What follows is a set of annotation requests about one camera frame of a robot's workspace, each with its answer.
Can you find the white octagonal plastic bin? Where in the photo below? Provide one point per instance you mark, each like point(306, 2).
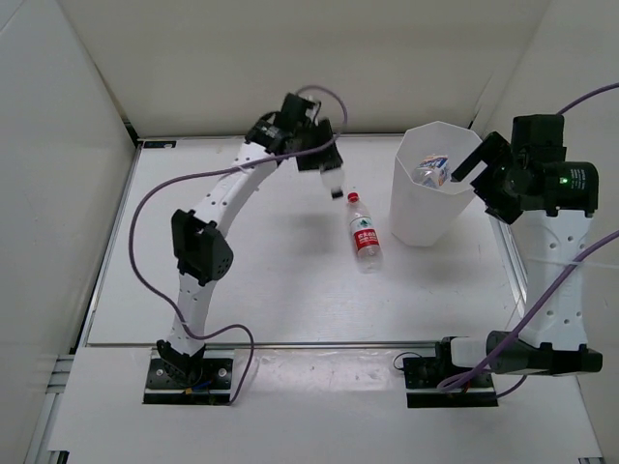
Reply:
point(420, 215)

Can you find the black cap small bottle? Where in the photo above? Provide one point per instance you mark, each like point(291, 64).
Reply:
point(333, 181)

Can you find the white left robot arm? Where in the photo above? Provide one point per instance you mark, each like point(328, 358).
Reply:
point(199, 235)

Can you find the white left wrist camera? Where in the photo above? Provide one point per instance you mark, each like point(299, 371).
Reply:
point(313, 107)

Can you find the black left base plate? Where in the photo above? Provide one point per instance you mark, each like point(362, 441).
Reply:
point(210, 386)

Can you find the white label plastic bottle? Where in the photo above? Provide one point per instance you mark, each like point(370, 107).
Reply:
point(432, 172)

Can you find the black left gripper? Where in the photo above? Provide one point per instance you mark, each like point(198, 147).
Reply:
point(329, 154)

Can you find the red label plastic bottle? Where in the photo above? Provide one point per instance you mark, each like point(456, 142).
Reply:
point(363, 234)

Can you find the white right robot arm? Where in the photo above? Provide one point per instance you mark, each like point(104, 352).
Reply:
point(550, 338)

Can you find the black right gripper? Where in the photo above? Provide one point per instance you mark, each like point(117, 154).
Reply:
point(493, 150)

